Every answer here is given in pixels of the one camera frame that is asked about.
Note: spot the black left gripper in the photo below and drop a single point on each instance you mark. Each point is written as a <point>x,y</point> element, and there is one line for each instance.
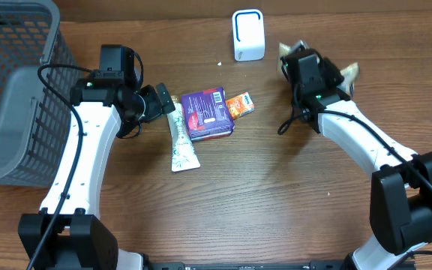
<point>157,109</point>

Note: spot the purple red pad package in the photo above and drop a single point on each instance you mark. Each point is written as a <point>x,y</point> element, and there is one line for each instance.
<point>206,114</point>

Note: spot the white tube item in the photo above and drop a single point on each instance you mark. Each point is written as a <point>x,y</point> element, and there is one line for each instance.
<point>184,156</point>

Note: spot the small orange snack packet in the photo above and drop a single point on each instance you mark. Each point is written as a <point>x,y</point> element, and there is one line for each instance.
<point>240,105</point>

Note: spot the yellow snack bag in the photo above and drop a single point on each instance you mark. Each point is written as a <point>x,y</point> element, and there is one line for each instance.
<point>350,73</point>

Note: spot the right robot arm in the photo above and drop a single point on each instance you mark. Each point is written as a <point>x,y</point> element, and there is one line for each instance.
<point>400,178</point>

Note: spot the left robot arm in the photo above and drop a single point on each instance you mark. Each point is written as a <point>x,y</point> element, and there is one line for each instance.
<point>109,103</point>

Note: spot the white barcode scanner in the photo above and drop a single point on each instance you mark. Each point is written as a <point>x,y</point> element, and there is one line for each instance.
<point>248,33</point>

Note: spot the dark grey plastic basket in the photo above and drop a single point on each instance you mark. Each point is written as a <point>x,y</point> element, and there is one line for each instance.
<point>34,123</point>

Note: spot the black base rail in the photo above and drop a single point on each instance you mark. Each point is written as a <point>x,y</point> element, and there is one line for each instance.
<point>313,265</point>

